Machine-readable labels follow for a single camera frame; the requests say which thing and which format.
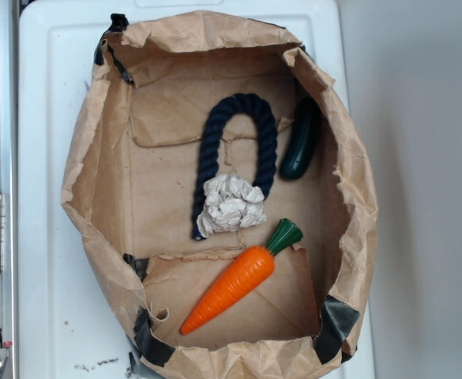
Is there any aluminium frame rail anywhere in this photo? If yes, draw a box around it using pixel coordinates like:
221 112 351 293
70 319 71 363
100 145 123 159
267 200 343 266
0 1 20 378

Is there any white plastic tray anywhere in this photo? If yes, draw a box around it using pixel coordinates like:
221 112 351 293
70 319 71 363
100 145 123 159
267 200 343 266
16 0 376 379

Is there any crumpled white paper ball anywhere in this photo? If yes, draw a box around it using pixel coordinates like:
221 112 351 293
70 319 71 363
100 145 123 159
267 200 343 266
196 174 267 239

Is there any dark blue twisted rope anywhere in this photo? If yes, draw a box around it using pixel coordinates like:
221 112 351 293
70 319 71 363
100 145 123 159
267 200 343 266
191 93 279 242

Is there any orange plastic toy carrot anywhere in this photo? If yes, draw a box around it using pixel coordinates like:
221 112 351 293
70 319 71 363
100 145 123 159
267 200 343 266
180 218 303 335

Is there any brown paper bag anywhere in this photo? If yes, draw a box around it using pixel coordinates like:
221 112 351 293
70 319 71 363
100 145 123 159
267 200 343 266
62 11 377 378

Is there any dark green toy cucumber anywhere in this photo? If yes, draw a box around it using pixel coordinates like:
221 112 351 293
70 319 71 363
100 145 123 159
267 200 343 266
280 98 321 180

